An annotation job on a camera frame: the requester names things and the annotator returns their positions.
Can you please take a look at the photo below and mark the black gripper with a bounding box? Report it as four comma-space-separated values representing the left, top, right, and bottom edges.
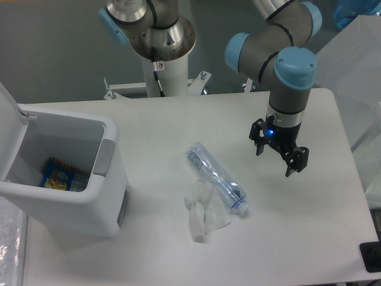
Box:
249, 116, 309, 178

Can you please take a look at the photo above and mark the crushed clear plastic bottle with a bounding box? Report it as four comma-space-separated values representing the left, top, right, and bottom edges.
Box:
185, 142, 249, 216

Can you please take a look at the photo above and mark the white plastic wrapper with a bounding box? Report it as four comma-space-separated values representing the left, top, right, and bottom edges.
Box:
184, 179, 231, 241

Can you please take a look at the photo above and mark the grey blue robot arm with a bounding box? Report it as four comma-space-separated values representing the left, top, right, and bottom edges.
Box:
98, 1, 322, 175

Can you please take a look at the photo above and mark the white trash can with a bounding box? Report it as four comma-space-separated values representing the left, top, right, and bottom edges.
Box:
1, 88, 128, 237

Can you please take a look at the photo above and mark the translucent plastic box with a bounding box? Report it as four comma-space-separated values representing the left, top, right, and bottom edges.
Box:
316, 15, 380, 191

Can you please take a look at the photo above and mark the black device at edge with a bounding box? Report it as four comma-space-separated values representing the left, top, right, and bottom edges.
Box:
360, 241, 381, 273

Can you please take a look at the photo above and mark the blue orange snack packet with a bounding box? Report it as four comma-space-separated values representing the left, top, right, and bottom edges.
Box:
40, 157, 90, 192

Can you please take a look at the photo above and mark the white pedestal foot bracket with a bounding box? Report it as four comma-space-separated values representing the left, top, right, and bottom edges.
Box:
103, 70, 212, 100

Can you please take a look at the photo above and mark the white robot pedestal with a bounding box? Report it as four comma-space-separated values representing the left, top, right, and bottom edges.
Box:
141, 48, 189, 93

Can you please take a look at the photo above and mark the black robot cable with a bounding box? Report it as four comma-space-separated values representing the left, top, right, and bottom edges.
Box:
150, 46, 166, 98

